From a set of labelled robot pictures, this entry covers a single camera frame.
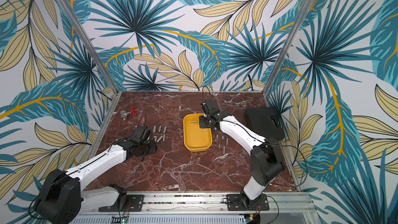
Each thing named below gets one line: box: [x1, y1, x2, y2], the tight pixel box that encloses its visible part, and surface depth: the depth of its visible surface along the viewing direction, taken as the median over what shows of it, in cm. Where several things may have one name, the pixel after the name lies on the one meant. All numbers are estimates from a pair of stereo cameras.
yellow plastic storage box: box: [182, 113, 213, 152], surface depth 97 cm
